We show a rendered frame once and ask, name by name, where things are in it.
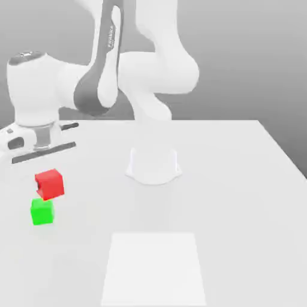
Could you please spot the small green cube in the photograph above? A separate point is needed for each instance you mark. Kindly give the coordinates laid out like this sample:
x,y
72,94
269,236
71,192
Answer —
x,y
42,212

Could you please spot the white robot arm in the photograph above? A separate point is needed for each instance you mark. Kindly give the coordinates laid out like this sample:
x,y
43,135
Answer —
x,y
153,76

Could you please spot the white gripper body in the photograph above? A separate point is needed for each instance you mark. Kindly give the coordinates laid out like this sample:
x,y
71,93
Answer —
x,y
44,152

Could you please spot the small red cube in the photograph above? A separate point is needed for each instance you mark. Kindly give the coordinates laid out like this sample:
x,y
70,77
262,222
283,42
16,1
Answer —
x,y
51,183

